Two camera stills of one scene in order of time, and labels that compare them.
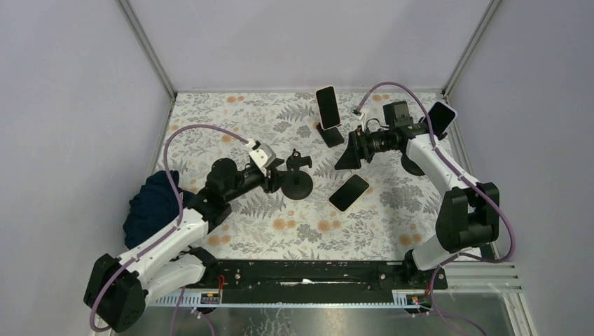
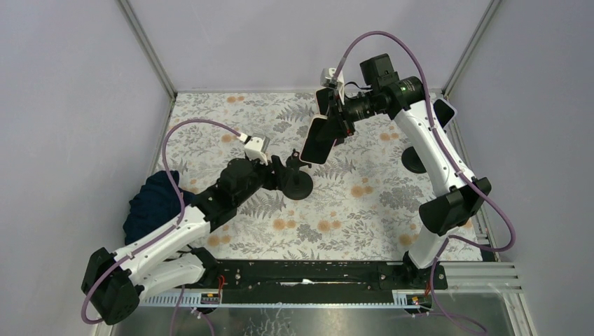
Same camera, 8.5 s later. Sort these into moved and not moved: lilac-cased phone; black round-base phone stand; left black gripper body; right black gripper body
Moved: right black gripper body
Not moved: black round-base phone stand; left black gripper body; lilac-cased phone
